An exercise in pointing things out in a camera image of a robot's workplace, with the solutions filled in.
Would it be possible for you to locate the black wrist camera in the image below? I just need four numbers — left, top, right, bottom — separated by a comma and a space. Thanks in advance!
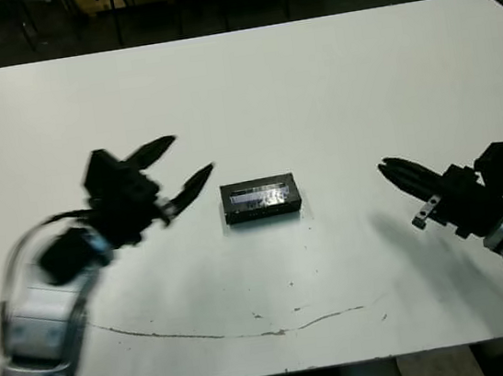
470, 140, 503, 191
77, 146, 129, 201

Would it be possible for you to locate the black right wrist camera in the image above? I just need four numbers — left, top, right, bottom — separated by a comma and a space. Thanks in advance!
470, 140, 503, 191

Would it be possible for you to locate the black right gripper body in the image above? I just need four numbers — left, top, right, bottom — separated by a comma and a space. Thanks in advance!
404, 157, 503, 247

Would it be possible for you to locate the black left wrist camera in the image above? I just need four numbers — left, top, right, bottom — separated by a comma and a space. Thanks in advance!
77, 146, 129, 201

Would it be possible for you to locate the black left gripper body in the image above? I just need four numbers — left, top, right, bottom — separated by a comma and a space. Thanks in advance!
84, 160, 181, 253

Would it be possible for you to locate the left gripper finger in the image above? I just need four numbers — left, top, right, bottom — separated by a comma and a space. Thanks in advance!
118, 134, 182, 174
166, 162, 223, 219

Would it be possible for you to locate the black box lid glossy strip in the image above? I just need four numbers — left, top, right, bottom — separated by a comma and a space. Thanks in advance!
217, 171, 305, 228

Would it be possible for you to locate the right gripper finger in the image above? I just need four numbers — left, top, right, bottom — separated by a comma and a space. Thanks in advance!
377, 158, 445, 210
381, 149, 450, 197

